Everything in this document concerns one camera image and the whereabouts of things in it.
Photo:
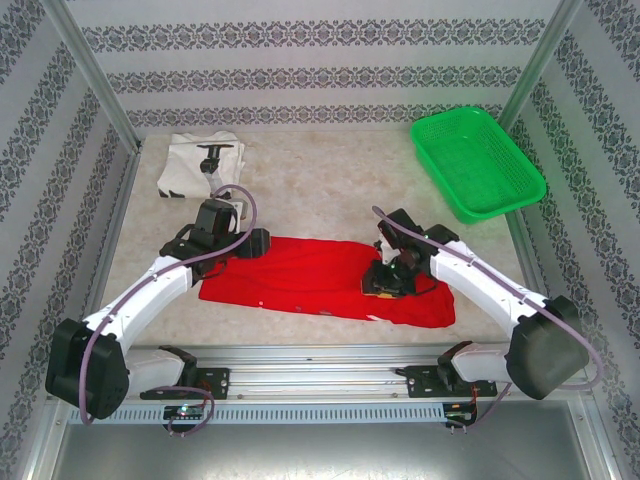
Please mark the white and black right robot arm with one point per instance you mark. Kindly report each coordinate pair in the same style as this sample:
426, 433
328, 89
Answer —
490, 285

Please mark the aluminium frame post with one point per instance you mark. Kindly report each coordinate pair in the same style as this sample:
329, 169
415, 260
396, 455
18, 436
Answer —
90, 75
540, 65

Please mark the white t-shirt with black print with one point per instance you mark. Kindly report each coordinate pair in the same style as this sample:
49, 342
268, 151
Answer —
185, 160

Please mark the small controller circuit board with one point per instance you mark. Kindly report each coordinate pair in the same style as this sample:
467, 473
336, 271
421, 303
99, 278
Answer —
460, 418
184, 411

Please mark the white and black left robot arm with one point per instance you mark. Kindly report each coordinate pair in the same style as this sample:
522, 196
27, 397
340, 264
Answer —
145, 290

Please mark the green plastic basket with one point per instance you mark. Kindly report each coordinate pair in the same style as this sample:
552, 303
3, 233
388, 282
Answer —
475, 165

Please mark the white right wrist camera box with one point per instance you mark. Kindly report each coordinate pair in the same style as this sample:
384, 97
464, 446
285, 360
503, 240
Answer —
388, 254

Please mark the red t-shirt with grey print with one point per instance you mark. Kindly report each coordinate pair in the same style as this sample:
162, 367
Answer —
310, 280

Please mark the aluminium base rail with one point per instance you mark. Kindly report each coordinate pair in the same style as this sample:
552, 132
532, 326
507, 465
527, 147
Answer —
310, 372

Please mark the grey metal base sheet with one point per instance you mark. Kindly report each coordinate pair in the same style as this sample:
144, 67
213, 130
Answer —
320, 452

